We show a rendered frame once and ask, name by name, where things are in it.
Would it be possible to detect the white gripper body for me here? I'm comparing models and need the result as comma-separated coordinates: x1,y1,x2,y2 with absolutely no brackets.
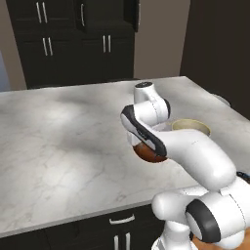
151,121,174,132

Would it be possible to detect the dark tall cabinet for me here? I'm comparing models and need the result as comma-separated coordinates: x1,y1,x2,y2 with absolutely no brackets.
180,0,250,120

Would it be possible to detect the black cabinet run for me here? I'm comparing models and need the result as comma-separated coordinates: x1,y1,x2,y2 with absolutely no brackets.
5,0,142,90

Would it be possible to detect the black cabinet door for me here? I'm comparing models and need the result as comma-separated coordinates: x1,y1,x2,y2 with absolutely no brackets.
47,231,124,250
121,222,165,250

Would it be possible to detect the beige bowl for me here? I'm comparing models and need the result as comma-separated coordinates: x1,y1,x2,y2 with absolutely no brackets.
171,118,212,137

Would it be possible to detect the brown bowl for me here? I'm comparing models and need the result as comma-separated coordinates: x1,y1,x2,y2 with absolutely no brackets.
133,142,169,164

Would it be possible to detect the black drawer front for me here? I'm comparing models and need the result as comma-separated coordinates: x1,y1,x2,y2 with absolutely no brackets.
44,204,161,241

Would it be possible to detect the silver drawer handle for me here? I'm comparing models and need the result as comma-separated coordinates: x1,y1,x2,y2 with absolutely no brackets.
108,213,137,226

